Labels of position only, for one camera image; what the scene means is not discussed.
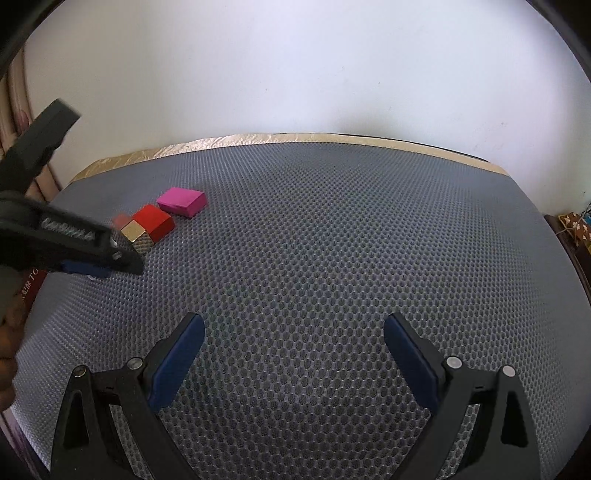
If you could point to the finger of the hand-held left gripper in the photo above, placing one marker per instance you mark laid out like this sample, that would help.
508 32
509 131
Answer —
85 267
92 240

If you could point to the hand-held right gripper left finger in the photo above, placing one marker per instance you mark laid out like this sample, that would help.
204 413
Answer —
178 360

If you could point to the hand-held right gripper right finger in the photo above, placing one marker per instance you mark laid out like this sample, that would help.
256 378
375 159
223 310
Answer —
411 364

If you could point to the small gold cube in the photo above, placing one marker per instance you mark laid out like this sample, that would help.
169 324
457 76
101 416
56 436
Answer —
136 235

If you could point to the maroon gift box gold lining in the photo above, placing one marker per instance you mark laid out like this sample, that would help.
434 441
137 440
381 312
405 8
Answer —
30 284

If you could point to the person's left hand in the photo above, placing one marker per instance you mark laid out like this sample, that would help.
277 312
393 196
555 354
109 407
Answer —
9 360

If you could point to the plain red block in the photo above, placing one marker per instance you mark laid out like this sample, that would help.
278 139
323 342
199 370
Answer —
154 224

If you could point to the pink block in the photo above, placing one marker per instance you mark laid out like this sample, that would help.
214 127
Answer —
182 201

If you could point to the grey mesh mat gold edge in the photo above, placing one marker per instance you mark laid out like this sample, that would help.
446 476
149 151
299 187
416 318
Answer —
300 258

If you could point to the dark wooden furniture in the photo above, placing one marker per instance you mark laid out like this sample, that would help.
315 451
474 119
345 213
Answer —
561 240

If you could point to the brown cloth with white flowers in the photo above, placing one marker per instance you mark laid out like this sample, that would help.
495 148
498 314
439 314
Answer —
577 228

